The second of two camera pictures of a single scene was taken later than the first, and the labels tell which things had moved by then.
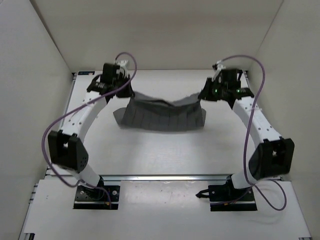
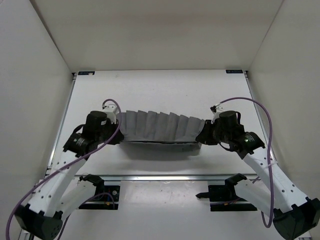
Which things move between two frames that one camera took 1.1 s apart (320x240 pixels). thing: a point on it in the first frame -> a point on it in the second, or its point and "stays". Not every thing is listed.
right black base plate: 225,198 stays
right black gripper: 206,94 -> 204,137
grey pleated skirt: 144,112 -> 148,131
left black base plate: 100,197 stays
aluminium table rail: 166,177 stays
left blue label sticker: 86,73 stays
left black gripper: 129,92 -> 120,136
